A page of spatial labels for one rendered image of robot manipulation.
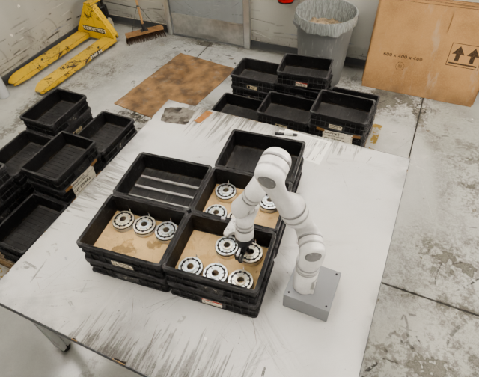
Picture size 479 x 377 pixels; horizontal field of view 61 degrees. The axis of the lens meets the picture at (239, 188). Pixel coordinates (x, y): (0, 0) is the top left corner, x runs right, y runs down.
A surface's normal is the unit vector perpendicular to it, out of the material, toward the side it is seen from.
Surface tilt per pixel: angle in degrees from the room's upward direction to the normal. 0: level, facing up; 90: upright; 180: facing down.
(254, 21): 90
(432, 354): 0
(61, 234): 0
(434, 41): 79
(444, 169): 0
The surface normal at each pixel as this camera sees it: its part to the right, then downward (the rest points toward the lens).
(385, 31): -0.40, 0.55
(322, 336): -0.04, -0.68
